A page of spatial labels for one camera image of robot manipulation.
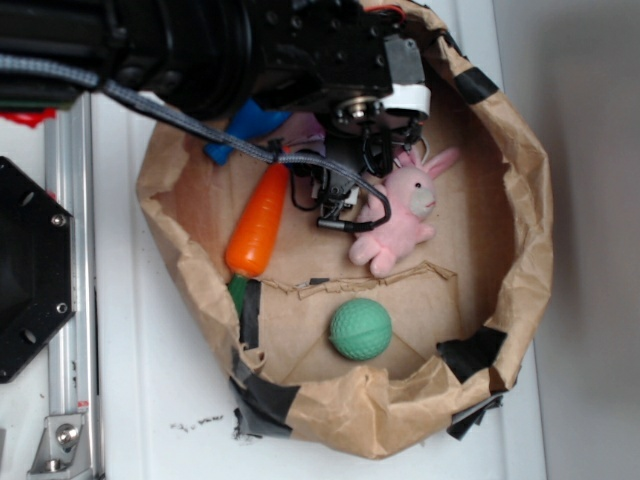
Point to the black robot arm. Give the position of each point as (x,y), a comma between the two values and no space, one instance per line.
(198,56)

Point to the blue plastic bottle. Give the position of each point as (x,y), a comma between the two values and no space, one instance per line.
(250,121)

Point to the brown paper bag bin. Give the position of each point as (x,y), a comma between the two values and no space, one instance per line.
(464,306)

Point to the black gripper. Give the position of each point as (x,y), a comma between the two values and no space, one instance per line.
(353,67)

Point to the green golf ball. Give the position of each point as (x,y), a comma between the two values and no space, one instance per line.
(360,329)

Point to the metal corner bracket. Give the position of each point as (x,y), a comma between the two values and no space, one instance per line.
(64,450)

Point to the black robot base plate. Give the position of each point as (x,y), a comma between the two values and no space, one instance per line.
(36,269)

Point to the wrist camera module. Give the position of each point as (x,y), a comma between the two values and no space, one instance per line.
(318,188)

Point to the orange toy carrot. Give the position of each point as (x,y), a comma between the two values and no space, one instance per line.
(252,243)

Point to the aluminium extrusion rail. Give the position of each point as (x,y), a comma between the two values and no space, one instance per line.
(73,352)

